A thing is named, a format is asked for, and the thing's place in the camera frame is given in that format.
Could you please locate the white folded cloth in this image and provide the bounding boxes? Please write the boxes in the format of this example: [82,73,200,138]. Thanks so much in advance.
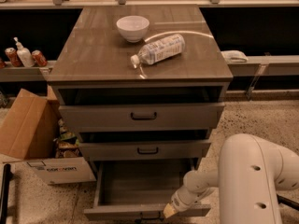
[221,50,248,63]

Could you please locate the red soda can right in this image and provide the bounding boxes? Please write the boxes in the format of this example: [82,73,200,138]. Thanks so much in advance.
[32,50,48,67]

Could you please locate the snack bags in box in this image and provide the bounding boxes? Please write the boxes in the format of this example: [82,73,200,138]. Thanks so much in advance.
[54,119,80,158]

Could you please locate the red soda can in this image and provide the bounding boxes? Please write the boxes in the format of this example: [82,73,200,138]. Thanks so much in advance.
[32,50,48,67]
[5,48,21,67]

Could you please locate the black pole left edge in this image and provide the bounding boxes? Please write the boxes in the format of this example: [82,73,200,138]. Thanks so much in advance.
[0,163,12,224]

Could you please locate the red soda can left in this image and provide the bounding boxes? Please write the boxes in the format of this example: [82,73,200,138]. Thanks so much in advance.
[5,48,21,67]

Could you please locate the brown cardboard box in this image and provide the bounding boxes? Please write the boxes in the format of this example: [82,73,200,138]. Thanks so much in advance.
[0,89,95,185]

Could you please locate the white ceramic bowl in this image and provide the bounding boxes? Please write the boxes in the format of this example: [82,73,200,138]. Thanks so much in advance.
[116,16,150,43]

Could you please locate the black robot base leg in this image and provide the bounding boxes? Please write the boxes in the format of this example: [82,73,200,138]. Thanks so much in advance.
[278,195,299,211]

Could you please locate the grey drawer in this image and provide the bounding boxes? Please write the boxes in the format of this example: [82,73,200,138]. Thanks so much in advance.
[59,103,224,133]
[84,158,200,224]
[79,140,210,161]

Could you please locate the grey drawer cabinet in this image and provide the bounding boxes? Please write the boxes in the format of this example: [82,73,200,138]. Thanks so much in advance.
[47,5,234,173]

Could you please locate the clear plastic water bottle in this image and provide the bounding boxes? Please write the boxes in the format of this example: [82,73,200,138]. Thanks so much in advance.
[131,34,185,68]

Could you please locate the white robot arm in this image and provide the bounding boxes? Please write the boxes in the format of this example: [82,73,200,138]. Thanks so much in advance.
[164,133,299,224]

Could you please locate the white soap dispenser bottle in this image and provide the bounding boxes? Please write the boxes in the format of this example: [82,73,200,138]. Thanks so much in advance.
[14,37,35,67]

